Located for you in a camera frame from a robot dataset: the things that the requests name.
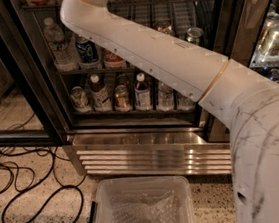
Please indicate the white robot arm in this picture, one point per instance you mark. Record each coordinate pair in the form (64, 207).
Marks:
(246, 102)

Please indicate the gold can bottom shelf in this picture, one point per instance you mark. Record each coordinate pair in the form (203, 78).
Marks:
(122, 98)

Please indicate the stainless steel fridge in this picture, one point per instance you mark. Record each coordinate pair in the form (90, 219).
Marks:
(137, 150)

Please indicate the clear water bottle bottom shelf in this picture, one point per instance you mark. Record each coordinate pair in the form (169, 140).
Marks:
(165, 97)

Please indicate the clear water bottle shelf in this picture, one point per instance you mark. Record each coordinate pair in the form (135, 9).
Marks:
(59, 48)
(165, 97)

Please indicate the red coca cola can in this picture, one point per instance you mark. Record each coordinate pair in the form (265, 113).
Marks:
(111, 60)

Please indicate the green white can bottom shelf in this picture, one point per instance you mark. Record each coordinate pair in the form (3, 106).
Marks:
(79, 99)

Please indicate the blue pepsi can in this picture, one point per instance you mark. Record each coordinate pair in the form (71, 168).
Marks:
(86, 49)

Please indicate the rear gold soda can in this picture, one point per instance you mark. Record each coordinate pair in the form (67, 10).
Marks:
(165, 26)

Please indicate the clear water bottle middle shelf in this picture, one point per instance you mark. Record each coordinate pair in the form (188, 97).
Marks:
(59, 48)

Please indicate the green soda can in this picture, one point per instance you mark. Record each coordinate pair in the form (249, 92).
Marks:
(195, 35)

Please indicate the open glass fridge door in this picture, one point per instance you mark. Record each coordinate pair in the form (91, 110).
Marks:
(28, 115)

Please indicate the right glass fridge door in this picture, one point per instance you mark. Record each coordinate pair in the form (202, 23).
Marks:
(234, 26)

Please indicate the dark juice bottle white label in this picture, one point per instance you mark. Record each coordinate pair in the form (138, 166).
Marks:
(142, 93)

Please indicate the brown tea bottle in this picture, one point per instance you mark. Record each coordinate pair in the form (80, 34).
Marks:
(99, 93)

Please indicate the clear water bottle bottom right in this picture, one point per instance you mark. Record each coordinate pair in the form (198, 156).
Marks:
(184, 103)

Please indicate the clear plastic bin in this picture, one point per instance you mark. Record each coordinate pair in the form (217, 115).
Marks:
(139, 185)

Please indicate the bubble wrap sheet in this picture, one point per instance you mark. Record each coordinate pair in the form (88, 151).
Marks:
(143, 208)

